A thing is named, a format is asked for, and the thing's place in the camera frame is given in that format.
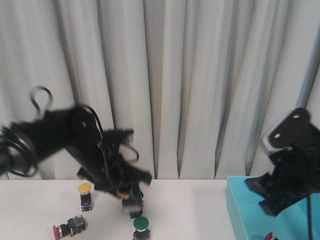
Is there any turquoise plastic box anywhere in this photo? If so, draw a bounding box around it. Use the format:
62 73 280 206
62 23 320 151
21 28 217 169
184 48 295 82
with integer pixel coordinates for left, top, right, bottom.
227 176 309 240

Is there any grey pleated curtain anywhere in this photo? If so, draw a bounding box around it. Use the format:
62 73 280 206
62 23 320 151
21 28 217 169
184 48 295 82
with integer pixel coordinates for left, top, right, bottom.
0 0 320 179

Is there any red push button lying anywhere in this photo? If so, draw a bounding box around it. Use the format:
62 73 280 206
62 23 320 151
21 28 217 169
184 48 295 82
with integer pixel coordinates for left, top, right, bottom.
52 215 86 240

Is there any green push button upright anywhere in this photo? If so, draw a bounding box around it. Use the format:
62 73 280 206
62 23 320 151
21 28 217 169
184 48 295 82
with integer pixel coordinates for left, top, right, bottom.
132 216 151 240

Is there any green push button lying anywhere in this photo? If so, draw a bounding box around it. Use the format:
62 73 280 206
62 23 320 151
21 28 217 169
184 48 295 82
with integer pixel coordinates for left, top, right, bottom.
129 191 144 219

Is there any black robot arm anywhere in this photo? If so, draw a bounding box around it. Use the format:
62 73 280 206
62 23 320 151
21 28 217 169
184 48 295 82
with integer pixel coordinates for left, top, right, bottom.
0 105 153 195

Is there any yellow push button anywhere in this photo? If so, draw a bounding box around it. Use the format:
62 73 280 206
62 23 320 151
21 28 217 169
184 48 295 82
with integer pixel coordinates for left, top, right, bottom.
116 189 132 208
77 183 93 212

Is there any yellow push button front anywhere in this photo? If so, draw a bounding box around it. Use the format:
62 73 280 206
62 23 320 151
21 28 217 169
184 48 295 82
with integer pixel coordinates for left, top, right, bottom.
116 189 132 208

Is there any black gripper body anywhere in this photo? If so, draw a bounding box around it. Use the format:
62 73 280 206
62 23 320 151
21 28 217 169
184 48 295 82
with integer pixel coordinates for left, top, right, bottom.
66 128 134 196
268 145 320 200

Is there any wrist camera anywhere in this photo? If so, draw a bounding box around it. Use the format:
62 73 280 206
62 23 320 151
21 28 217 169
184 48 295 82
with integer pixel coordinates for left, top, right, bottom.
261 107 312 153

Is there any red push button carried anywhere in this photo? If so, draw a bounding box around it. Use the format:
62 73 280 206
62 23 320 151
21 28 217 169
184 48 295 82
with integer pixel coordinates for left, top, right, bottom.
264 232 274 240

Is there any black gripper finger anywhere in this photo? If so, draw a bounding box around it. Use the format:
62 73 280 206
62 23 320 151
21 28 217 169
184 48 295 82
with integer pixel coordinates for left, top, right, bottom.
119 162 153 187
244 172 274 198
259 192 300 217

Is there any yellow push button upright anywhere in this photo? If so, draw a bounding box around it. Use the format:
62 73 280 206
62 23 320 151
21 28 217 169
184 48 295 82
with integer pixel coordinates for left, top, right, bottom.
77 183 93 212

